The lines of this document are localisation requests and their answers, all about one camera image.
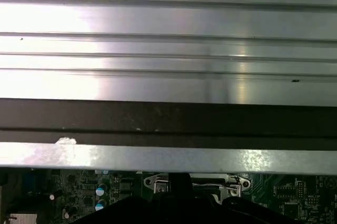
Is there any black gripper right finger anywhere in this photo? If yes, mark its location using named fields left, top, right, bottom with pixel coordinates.
left=181, top=172, right=293, bottom=224

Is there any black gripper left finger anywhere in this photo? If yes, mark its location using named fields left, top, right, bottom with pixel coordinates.
left=71, top=172, right=182, bottom=224

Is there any thin wire locking lever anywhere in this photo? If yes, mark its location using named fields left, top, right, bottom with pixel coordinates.
left=191, top=181, right=239, bottom=190

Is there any CPU socket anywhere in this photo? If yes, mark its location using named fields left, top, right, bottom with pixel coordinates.
left=143, top=173, right=250, bottom=201

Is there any black open PC case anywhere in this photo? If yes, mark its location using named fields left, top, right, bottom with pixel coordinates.
left=0, top=97, right=337, bottom=224

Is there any blue-top capacitor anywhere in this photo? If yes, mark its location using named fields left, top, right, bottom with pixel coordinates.
left=94, top=199, right=107, bottom=211
left=95, top=183, right=108, bottom=196

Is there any green motherboard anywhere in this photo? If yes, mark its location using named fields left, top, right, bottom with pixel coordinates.
left=0, top=167, right=337, bottom=224

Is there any white ribbed block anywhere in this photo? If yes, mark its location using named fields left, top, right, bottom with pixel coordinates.
left=5, top=213, right=38, bottom=224

